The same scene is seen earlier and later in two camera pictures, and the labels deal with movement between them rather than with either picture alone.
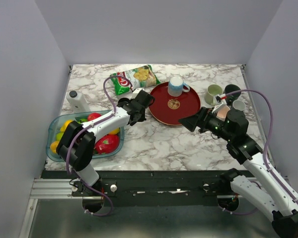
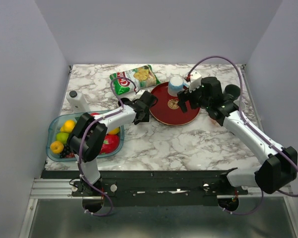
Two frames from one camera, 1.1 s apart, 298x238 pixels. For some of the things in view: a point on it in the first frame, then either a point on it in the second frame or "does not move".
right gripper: [202, 119] to [185, 95]
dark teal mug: [231, 97] does not move
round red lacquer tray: [168, 110] does not move
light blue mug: [175, 87] does not move
